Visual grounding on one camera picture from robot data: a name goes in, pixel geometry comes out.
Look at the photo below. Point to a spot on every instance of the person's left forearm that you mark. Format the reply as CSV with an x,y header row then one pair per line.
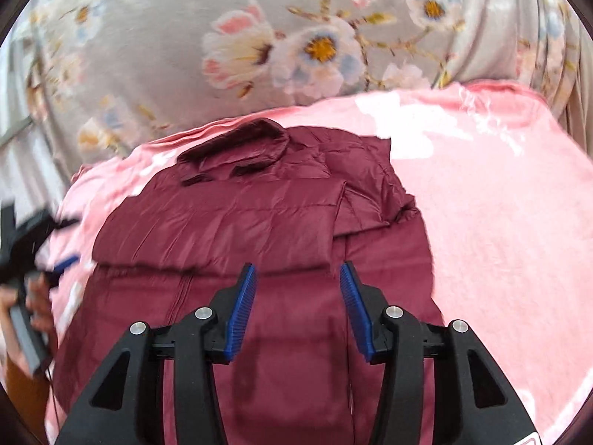
x,y
23,394

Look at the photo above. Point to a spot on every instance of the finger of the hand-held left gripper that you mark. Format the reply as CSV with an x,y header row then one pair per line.
x,y
65,263

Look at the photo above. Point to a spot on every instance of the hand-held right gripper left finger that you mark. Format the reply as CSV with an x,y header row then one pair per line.
x,y
241,315

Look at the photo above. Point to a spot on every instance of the maroon puffer jacket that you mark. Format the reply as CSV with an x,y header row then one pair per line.
x,y
259,222

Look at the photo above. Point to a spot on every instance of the person's left hand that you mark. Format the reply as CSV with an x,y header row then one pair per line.
x,y
38,301

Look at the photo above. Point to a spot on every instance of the grey floral sheet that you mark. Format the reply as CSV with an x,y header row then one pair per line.
x,y
162,46

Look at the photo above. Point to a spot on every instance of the pink patterned blanket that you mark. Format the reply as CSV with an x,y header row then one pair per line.
x,y
500,222

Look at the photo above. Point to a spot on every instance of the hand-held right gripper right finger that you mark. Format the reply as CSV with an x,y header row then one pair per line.
x,y
354,315

